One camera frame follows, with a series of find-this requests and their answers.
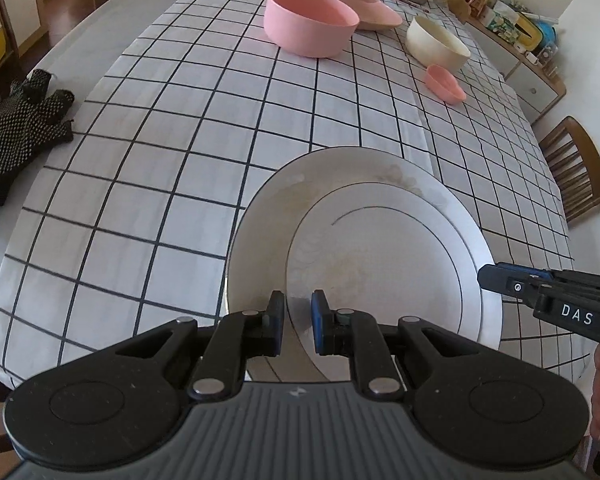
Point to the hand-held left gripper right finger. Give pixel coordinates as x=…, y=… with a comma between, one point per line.
x=318, y=325

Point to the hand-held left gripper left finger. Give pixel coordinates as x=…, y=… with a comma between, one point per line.
x=278, y=322

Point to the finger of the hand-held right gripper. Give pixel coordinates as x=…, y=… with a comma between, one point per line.
x=505, y=280

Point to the white plate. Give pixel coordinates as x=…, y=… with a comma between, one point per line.
x=380, y=240

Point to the pink heart-shaped dish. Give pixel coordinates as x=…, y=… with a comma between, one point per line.
x=445, y=85

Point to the white checked tablecloth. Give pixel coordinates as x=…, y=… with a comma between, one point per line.
x=180, y=160

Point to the white wooden sideboard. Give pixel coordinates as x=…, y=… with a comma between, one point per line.
x=525, y=80

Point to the cream bowl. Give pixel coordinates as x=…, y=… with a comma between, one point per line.
x=435, y=42

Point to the blue yellow packet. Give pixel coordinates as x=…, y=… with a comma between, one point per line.
x=537, y=32

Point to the green printed box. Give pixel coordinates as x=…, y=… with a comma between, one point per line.
x=500, y=20

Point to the red stick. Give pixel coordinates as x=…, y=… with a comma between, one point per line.
x=411, y=3

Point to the pink plate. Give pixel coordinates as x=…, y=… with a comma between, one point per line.
x=375, y=12

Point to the large pink bowl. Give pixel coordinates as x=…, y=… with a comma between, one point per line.
x=305, y=20

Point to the black dotted glove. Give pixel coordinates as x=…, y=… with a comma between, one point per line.
x=32, y=85
x=15, y=145

